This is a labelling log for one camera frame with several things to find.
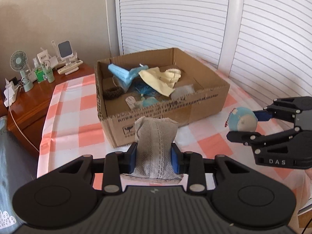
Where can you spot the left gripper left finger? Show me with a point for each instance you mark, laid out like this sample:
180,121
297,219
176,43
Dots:
115,164

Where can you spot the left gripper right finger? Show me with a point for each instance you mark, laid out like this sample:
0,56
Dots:
192,164

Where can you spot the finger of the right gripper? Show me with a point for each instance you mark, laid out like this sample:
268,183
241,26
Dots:
284,109
250,138

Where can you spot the blue white round toy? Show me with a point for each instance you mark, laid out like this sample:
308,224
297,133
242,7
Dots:
242,119

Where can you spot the brown hair scrunchie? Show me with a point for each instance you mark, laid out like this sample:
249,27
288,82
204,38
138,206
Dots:
113,93

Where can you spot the blue tassel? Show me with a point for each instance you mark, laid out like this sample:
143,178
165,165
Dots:
143,89

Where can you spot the yellow cleaning cloth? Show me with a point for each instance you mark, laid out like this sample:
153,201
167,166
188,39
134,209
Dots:
162,82

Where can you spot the blue face mask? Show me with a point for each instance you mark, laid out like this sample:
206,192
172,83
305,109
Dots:
125,77

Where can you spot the cream knitted scrunchie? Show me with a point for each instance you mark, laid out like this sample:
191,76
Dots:
174,71

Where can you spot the brown cardboard box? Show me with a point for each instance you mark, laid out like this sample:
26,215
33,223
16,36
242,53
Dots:
118,120

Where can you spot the pink checkered bed sheet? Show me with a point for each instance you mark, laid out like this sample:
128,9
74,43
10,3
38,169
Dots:
72,129

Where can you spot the white louvered closet doors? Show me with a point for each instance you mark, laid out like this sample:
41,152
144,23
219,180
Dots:
264,46

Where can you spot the wooden nightstand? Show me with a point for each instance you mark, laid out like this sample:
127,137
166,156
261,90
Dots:
27,116

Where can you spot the white remote control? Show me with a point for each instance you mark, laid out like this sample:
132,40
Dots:
70,68

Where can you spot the green bottle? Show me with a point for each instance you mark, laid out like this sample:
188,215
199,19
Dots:
38,71

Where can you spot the white power strip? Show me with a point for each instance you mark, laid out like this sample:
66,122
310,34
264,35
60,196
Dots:
11,90

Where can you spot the mint green desk fan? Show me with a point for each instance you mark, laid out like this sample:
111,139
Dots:
18,62

